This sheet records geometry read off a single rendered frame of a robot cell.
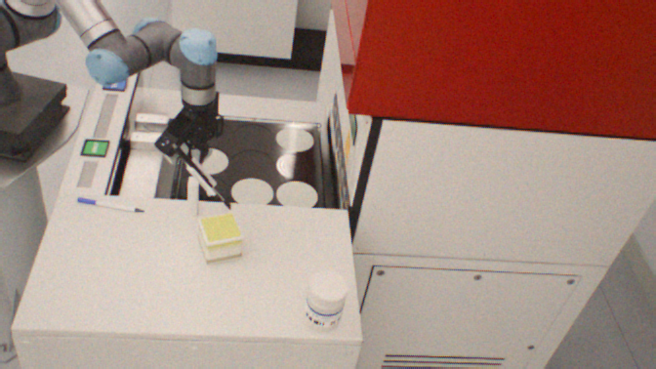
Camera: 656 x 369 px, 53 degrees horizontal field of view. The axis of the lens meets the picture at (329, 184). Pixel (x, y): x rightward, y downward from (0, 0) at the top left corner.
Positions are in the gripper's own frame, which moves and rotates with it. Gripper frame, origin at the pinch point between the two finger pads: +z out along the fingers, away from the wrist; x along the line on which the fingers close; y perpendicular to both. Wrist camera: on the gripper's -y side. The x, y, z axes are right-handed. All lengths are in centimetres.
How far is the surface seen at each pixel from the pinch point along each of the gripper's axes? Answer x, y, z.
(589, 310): -104, 120, 91
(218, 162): -2.1, 7.4, 1.3
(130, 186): 8.6, -11.4, 3.3
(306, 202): -26.7, 10.4, 1.3
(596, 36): -69, 32, -53
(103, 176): 8.7, -18.4, -4.8
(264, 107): 10.0, 42.8, 9.3
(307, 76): 75, 176, 91
